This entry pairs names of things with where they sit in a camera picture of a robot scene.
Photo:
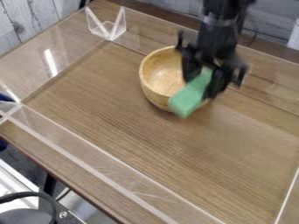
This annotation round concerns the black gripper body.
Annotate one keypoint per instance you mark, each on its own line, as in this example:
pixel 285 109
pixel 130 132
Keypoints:
pixel 214 48

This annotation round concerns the light brown wooden bowl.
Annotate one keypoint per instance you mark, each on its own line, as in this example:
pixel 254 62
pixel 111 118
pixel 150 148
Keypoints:
pixel 160 73

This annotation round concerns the green rectangular block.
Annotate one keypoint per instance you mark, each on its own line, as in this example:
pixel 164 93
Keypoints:
pixel 190 97

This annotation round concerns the black table leg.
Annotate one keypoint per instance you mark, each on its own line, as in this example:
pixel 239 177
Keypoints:
pixel 50 184

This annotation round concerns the black metal bracket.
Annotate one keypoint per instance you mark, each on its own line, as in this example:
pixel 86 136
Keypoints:
pixel 64 215

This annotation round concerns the clear acrylic enclosure wall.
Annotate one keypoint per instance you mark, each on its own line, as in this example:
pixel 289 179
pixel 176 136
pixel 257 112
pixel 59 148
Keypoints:
pixel 223 167

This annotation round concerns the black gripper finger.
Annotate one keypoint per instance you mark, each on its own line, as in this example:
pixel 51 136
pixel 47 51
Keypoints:
pixel 191 67
pixel 220 79

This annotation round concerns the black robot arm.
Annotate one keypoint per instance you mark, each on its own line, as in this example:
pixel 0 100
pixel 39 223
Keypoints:
pixel 225 11

